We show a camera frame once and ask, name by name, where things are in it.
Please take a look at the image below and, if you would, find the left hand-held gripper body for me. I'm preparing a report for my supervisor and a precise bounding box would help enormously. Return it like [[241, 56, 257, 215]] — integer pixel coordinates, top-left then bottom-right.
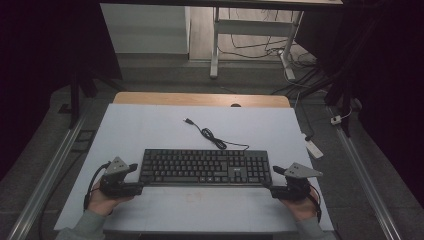
[[99, 156, 145, 198]]

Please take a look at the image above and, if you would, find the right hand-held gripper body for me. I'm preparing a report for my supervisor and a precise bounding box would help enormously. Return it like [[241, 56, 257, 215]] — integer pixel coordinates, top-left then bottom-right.
[[270, 162, 324, 202]]

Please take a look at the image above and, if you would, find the black computer keyboard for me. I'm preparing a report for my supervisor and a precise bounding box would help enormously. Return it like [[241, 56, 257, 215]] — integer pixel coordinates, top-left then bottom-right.
[[138, 148, 273, 188]]

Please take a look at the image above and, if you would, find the person's right hand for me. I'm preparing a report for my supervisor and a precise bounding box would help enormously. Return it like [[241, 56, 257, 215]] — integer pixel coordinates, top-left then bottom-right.
[[281, 186, 320, 222]]

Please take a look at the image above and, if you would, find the person's left hand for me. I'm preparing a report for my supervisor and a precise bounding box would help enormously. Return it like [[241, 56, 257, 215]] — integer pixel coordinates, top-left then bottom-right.
[[87, 181, 134, 217]]

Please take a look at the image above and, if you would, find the white power strip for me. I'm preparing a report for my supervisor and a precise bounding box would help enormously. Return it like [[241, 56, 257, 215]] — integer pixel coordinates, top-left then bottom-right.
[[301, 133, 325, 160]]

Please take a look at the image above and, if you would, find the white table mat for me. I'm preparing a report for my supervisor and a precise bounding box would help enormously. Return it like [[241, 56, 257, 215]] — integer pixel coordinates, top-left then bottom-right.
[[53, 103, 335, 233]]

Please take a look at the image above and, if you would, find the black metal stand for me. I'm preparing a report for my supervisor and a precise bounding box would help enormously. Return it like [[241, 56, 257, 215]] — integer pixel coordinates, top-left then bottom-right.
[[59, 64, 128, 130], [324, 74, 355, 138]]

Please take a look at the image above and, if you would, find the dark curtain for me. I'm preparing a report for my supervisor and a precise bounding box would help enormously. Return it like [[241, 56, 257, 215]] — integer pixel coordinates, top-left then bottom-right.
[[0, 0, 123, 181], [296, 0, 424, 208]]

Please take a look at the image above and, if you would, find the white cabinet panel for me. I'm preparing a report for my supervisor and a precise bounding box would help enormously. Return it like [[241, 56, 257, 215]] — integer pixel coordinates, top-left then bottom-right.
[[99, 3, 191, 55]]

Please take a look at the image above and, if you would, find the white metal stand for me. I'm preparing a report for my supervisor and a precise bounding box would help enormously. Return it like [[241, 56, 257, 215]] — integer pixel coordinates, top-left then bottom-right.
[[209, 0, 344, 81]]

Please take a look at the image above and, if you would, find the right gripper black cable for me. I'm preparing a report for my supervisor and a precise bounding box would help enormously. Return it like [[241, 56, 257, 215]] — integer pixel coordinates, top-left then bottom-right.
[[308, 184, 323, 224]]

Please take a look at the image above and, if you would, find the aluminium rail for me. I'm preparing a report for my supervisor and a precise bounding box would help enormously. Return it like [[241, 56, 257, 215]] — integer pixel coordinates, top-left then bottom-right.
[[6, 113, 87, 240], [335, 128, 403, 240]]

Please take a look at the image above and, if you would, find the black keyboard cable with plug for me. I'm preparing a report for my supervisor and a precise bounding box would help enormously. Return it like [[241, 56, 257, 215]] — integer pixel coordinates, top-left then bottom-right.
[[183, 117, 250, 152]]

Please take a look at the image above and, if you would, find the tangle of black floor cables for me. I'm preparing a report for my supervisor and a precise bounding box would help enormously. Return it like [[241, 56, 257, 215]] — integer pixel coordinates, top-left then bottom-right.
[[218, 8, 321, 98]]

